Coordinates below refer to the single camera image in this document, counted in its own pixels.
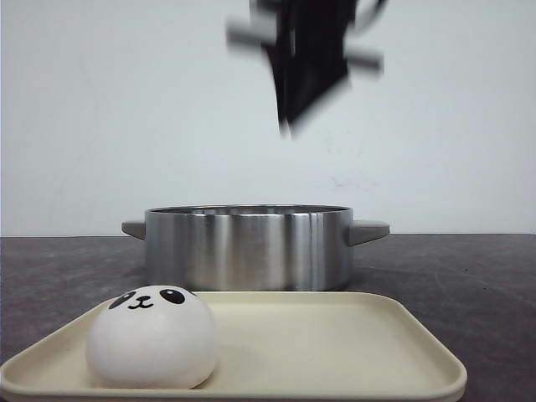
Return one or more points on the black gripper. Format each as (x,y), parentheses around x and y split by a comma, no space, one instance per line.
(301,36)

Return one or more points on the panda bun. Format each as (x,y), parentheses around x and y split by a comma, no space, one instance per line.
(153,337)

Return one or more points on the stainless steel steamer pot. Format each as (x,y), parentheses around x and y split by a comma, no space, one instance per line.
(266,247)

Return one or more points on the cream rectangular plastic tray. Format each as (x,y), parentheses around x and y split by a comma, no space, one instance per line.
(274,346)

